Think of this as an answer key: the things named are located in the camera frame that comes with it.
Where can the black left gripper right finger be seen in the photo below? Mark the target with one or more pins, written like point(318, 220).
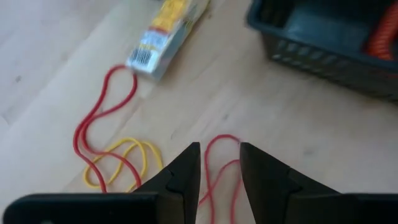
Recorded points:
point(273, 199)

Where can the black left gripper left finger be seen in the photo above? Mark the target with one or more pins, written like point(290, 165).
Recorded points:
point(174, 202)

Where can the red rubber band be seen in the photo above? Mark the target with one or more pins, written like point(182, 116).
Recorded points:
point(135, 87)
point(206, 165)

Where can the yellow rubber band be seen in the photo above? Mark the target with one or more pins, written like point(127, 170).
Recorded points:
point(129, 140)

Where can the yellow crayon pack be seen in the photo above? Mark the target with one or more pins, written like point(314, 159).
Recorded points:
point(164, 34)

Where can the black plastic slotted basket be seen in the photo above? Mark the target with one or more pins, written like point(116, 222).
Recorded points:
point(326, 31)

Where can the orange spiral coil wristband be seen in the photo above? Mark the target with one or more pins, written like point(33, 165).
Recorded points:
point(384, 37)

